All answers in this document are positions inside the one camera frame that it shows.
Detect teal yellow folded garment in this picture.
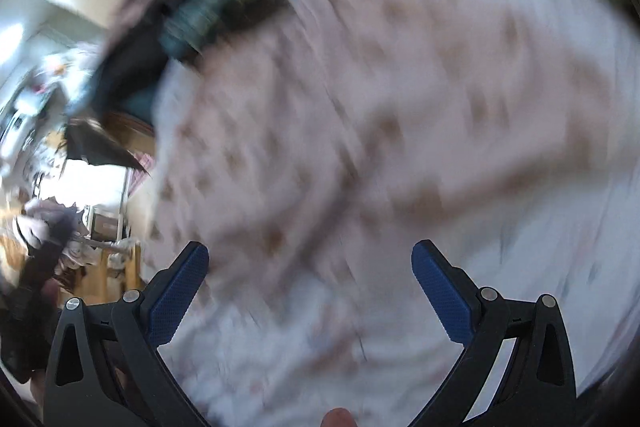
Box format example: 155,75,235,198
160,0,288,62

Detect white floral bed sheet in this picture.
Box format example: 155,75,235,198
148,0,639,426

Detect black clothes pile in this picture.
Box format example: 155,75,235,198
87,0,184,124

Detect pink bear-print pants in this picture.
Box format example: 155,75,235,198
144,0,629,299

